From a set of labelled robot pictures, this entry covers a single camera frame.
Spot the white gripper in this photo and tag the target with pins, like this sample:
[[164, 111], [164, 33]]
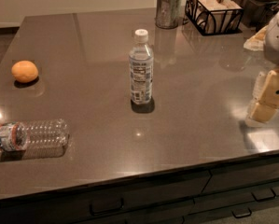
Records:
[[277, 42]]

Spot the blue label plastic bottle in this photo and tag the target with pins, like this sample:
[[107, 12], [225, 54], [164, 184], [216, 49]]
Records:
[[141, 60]]

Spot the clear lying water bottle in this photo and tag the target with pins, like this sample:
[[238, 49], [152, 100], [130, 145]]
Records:
[[23, 140]]

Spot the plastic wrapped snack packet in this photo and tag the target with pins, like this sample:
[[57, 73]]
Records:
[[256, 42]]

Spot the dark box with snacks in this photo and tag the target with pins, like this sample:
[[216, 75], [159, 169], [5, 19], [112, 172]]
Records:
[[257, 13]]

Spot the metal cup with utensils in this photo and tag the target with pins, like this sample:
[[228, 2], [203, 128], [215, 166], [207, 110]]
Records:
[[167, 13]]

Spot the orange fruit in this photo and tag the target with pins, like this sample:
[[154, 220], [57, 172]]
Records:
[[24, 71]]

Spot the black wire napkin basket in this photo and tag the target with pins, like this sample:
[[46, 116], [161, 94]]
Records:
[[214, 17]]

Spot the right upper drawer handle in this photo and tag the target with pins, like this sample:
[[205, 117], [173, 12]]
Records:
[[263, 195]]

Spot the drawer handle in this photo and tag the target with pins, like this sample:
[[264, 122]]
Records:
[[263, 195], [106, 206], [241, 212]]

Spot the right lower drawer handle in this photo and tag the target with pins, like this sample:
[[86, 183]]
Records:
[[241, 212]]

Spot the left drawer handle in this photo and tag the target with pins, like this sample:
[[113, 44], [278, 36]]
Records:
[[106, 206]]

